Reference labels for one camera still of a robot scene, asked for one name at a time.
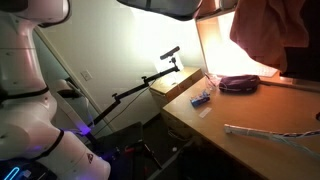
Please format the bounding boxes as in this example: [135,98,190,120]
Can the orange terry towel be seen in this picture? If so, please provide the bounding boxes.
[229,0,310,73]

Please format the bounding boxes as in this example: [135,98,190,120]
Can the black computer monitor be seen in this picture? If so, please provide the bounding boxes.
[282,0,320,83]

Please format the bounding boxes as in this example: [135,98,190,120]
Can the wooden drawer cabinet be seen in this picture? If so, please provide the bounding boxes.
[149,66,205,108]

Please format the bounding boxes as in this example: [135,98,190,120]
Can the small blue object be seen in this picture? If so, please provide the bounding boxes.
[190,91,212,108]

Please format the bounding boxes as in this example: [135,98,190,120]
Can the white label strip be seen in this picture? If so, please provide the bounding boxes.
[198,106,213,119]

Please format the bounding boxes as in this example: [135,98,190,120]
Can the clear plastic wrapper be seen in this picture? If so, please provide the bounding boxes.
[203,72,220,93]

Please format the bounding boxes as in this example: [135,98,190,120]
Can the wooden shelf unit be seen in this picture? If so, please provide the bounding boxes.
[194,0,288,79]

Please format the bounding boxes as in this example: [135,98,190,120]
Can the dark purple pouch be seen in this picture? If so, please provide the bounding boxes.
[218,74,262,94]

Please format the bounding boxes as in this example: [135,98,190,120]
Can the white plastic tube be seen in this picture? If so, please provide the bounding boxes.
[223,124,278,139]

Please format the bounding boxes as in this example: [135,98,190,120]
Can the black base with blue light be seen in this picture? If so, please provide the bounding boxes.
[0,158,58,180]

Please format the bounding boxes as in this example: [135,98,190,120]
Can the black camera bar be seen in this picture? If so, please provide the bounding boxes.
[159,45,181,61]

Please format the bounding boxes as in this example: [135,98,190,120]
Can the white wall outlet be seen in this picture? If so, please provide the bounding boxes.
[80,69,94,82]

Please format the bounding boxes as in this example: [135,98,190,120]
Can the twisted blue white cable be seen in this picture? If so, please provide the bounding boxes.
[276,130,320,140]

